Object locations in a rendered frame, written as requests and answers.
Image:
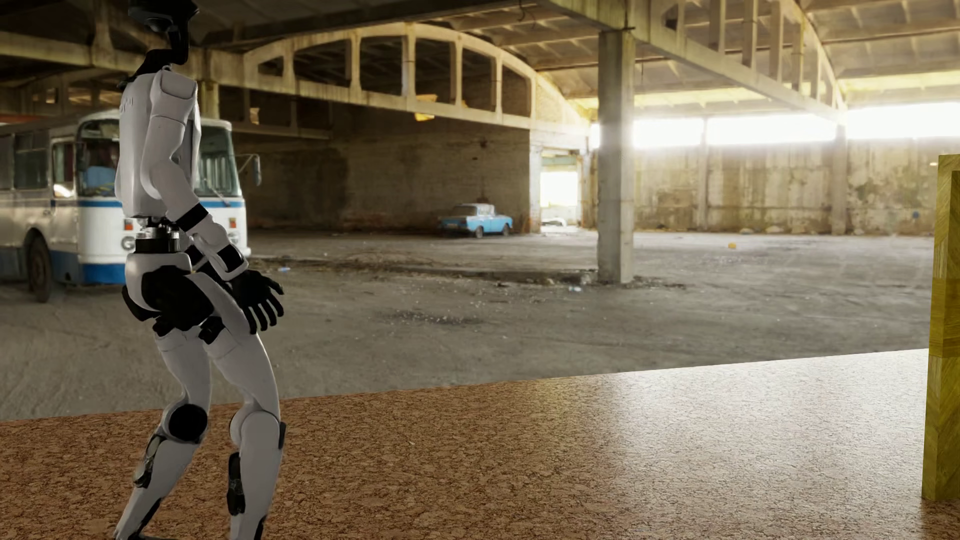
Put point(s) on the black robot head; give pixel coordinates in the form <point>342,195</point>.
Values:
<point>166,21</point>

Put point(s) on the white left robot leg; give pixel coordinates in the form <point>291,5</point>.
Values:
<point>251,405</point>

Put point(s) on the white and blue bus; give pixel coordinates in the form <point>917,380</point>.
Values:
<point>67,202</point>

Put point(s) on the concrete support pillar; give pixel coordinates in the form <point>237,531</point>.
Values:
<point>616,157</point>

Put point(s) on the blue sedan car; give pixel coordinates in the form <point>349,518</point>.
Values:
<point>475,220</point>

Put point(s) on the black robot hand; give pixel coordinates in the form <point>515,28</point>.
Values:
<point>256,298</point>

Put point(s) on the white right robot leg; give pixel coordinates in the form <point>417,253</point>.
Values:
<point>180,390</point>

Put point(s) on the white car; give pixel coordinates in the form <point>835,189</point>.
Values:
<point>554,222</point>

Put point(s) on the white robot leg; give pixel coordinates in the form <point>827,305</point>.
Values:
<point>180,390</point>
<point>251,405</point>

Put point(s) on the yellow wooden block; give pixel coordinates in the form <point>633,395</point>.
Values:
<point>943,337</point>

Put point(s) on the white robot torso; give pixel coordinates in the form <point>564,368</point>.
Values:
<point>135,150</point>

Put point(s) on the white black robot pelvis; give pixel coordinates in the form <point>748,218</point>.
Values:
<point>174,296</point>

